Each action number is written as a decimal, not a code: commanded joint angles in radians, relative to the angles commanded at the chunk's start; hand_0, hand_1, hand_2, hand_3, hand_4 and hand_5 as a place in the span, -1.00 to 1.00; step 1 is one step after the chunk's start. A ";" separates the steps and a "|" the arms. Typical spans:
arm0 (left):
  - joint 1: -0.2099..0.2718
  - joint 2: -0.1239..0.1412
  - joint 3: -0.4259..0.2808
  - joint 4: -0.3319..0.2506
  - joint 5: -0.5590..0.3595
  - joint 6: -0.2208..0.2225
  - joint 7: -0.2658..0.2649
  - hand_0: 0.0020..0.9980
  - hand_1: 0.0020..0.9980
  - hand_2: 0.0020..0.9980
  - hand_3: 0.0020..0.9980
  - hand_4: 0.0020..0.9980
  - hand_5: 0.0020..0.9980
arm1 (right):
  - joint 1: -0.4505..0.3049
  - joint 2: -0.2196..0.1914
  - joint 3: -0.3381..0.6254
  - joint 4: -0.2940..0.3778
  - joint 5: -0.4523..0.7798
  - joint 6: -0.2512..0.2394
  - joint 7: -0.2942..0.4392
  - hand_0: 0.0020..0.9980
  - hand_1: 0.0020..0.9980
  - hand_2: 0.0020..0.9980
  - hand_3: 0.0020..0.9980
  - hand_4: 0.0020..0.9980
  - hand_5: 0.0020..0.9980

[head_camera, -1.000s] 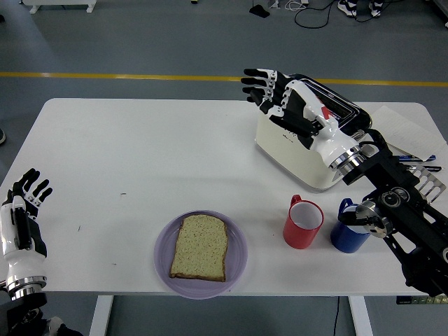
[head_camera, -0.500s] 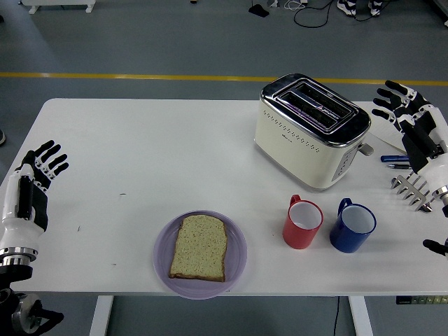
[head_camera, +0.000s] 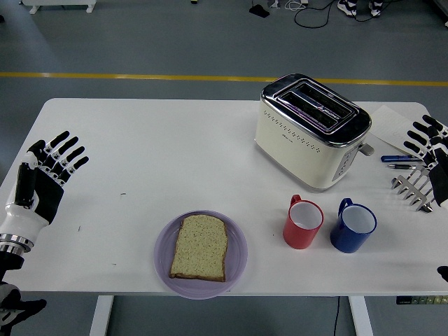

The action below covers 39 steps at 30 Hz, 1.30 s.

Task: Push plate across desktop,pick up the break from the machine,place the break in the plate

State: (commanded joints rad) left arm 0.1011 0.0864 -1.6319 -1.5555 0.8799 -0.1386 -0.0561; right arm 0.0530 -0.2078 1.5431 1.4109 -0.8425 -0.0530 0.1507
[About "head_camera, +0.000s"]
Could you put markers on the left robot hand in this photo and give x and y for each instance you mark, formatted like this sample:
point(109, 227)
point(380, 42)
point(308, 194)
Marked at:
point(45, 196)

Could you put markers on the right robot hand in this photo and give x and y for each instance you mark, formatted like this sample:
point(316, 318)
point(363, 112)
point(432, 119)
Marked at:
point(441, 182)

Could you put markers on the brown bread slice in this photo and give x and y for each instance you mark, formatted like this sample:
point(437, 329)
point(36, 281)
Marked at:
point(199, 248)

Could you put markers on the purple plastic plate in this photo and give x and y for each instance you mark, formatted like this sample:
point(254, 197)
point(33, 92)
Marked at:
point(238, 252)

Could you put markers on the metal toast rack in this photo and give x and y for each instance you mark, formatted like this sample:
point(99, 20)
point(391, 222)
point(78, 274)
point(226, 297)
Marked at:
point(411, 189)

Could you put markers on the black pen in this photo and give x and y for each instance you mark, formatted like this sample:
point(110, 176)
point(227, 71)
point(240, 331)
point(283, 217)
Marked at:
point(402, 166)

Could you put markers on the blue pen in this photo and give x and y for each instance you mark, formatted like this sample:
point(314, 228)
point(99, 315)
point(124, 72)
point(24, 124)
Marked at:
point(399, 158)

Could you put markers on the white paper sheet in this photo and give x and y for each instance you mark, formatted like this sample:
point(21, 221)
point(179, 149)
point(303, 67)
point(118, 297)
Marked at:
point(392, 126)

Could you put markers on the blue enamel mug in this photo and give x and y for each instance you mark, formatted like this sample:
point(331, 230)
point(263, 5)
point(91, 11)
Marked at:
point(346, 241)

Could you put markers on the table height control panel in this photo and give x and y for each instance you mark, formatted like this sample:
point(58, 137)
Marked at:
point(420, 300)

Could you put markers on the white table leg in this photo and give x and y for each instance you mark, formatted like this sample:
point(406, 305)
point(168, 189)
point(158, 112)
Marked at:
point(101, 316)
point(360, 316)

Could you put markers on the cream and chrome toaster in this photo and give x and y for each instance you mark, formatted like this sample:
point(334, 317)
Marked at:
point(297, 154)

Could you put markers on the red enamel mug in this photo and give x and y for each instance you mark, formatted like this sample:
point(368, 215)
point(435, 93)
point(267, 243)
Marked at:
point(299, 238)

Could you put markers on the person's black white shoe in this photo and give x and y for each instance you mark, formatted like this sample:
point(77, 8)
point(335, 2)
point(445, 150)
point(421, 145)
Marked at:
point(375, 7)
point(347, 7)

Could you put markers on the white furniture base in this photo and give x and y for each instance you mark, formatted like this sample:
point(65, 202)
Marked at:
point(59, 3)

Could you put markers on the black foot pedal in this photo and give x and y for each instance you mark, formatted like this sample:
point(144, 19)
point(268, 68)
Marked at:
point(259, 11)

